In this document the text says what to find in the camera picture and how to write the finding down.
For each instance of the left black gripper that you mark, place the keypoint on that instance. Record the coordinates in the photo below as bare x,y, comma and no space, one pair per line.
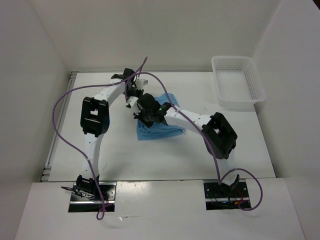
139,92

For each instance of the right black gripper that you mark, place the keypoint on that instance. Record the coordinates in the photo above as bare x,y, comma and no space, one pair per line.
139,117

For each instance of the light blue shorts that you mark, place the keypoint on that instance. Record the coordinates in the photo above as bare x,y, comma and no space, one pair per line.
157,131

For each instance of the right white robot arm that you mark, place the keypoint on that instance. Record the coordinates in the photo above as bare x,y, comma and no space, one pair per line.
218,135

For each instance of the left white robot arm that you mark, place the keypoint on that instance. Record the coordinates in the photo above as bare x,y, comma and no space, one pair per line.
95,122

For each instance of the white perforated plastic basket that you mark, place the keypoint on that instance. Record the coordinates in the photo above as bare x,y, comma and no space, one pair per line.
238,82

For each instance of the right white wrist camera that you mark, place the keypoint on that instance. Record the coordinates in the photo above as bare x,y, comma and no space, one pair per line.
132,104

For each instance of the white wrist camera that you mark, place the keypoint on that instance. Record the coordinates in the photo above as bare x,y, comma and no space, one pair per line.
132,104
140,83

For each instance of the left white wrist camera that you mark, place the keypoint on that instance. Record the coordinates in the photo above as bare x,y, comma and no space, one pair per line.
140,83

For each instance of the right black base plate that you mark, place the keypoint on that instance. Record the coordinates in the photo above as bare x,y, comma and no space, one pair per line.
217,197

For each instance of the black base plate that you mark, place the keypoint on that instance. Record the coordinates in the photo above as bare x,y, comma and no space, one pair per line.
82,202
217,197

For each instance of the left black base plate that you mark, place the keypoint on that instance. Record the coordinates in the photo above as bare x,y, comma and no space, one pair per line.
82,202

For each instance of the aluminium table edge rail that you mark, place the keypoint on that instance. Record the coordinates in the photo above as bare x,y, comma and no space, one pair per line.
59,123

